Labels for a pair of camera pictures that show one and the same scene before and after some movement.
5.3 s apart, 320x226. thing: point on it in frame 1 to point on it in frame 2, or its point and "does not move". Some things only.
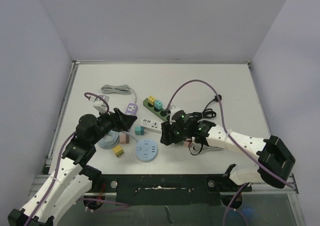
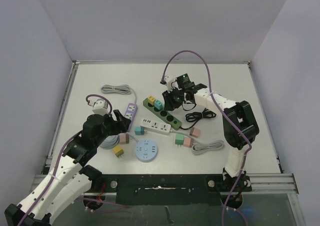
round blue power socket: x=146 y=150 does not move
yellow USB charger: x=151 y=100 does not move
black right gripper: x=169 y=135 to x=171 y=99
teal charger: x=158 y=105 does not move
